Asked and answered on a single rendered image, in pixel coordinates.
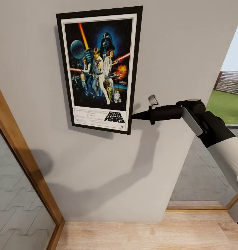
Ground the poster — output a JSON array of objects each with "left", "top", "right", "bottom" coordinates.
[{"left": 56, "top": 6, "right": 143, "bottom": 135}]

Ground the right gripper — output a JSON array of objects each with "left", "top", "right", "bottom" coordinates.
[{"left": 131, "top": 105, "right": 171, "bottom": 125}]

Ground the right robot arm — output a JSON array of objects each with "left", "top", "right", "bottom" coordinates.
[{"left": 131, "top": 94, "right": 238, "bottom": 194}]

